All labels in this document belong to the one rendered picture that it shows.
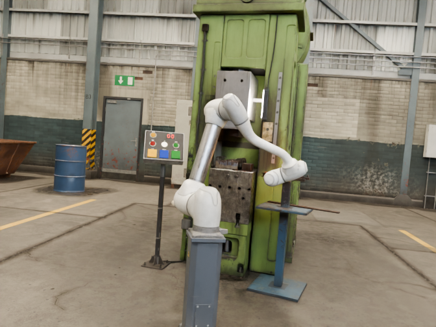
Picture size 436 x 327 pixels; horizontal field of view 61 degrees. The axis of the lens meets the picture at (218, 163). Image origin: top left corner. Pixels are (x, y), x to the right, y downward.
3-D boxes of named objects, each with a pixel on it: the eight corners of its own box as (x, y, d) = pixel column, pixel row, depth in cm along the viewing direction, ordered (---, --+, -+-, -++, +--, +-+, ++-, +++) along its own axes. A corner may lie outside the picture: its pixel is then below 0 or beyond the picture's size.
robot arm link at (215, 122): (182, 215, 218) (165, 207, 235) (204, 220, 227) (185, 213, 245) (221, 93, 226) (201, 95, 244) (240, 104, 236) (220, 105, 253)
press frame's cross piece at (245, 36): (265, 68, 326) (270, 13, 323) (220, 67, 336) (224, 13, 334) (270, 77, 369) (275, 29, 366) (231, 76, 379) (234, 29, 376)
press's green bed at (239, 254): (243, 278, 317) (248, 224, 314) (202, 271, 326) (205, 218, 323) (254, 260, 370) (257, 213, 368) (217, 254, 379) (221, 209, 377)
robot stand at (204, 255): (218, 342, 211) (226, 239, 208) (183, 344, 207) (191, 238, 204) (211, 325, 231) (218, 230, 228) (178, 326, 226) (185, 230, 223)
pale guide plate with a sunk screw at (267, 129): (271, 141, 325) (273, 122, 324) (261, 141, 327) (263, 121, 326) (272, 141, 327) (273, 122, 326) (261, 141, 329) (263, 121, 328)
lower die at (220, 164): (237, 170, 321) (238, 160, 320) (215, 168, 326) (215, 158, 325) (246, 168, 362) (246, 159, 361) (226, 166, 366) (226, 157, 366)
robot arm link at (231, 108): (253, 113, 227) (239, 114, 237) (240, 88, 219) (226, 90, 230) (239, 126, 221) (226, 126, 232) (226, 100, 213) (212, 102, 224)
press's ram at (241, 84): (257, 119, 315) (261, 71, 313) (213, 116, 325) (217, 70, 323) (263, 122, 356) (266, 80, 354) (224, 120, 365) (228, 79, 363)
